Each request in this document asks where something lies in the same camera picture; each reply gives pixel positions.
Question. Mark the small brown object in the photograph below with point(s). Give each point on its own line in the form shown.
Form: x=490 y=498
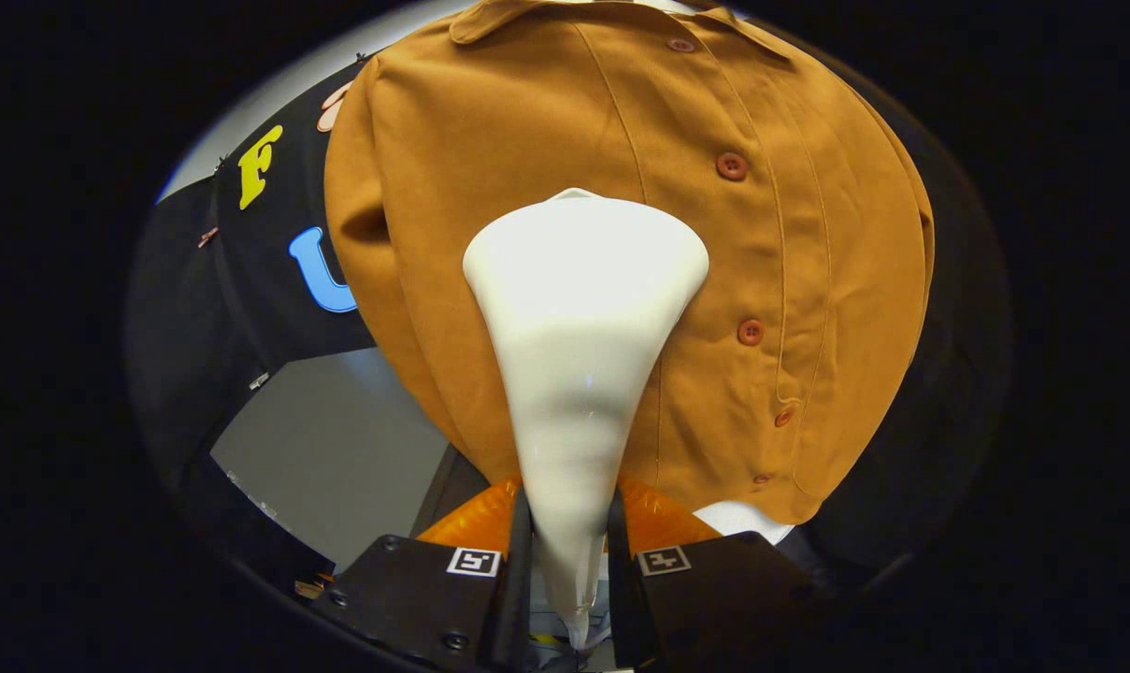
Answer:
x=309 y=588

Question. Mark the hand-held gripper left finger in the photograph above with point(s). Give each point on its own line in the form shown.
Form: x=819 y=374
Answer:
x=518 y=608

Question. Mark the copper clip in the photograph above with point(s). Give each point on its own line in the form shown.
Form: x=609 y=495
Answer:
x=208 y=237

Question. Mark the white garment steamer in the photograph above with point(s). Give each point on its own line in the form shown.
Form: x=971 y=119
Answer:
x=579 y=355

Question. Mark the silver clip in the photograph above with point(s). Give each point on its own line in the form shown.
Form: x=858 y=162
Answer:
x=260 y=380

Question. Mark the orange button shirt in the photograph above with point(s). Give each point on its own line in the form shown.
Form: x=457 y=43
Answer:
x=527 y=121

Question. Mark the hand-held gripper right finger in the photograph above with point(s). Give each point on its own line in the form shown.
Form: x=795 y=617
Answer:
x=623 y=608

